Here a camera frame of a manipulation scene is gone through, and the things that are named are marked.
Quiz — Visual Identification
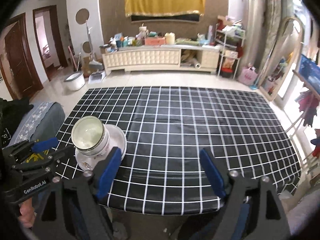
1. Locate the cream yellow jar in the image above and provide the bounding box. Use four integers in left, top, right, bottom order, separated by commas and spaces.
164, 33, 175, 45

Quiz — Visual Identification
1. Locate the white floor mop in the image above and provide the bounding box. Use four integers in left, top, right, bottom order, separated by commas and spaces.
85, 21, 104, 72

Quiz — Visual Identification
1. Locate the cream tufted TV cabinet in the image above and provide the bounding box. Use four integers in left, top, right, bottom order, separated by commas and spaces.
102, 45, 220, 74

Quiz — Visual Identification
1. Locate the brown wooden door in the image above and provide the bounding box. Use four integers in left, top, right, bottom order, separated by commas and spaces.
1, 13, 43, 99

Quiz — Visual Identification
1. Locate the pink box on cabinet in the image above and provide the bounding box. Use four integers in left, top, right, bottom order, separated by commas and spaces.
144, 37, 166, 46

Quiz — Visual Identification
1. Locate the yellow cloth covered television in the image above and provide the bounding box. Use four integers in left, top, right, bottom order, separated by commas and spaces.
125, 0, 206, 22

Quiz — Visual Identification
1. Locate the person left hand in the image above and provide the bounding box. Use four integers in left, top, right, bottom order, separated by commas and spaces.
18, 198, 36, 228

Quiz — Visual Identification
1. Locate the pink gift bag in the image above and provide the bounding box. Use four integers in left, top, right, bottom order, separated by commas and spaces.
238, 66, 258, 86

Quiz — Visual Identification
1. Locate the white metal shelf rack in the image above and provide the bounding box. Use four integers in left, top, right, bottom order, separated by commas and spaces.
214, 15, 246, 79

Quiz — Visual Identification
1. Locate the large plain white plate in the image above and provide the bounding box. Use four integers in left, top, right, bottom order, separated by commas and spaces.
75, 124, 127, 171

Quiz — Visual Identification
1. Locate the white plastic basin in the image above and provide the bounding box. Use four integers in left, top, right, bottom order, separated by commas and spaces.
63, 71, 85, 91

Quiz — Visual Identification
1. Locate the white paper roll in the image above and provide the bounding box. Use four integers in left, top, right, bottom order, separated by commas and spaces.
190, 57, 201, 69

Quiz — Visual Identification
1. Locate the grey sofa cushion gold crown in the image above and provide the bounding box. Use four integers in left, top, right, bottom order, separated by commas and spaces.
8, 102, 65, 146

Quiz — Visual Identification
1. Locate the green rimmed patterned bowl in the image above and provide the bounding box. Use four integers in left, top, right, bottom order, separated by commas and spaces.
71, 116, 103, 155

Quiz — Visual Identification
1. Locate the black white checkered tablecloth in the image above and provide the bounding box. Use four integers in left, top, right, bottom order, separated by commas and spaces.
57, 87, 301, 215

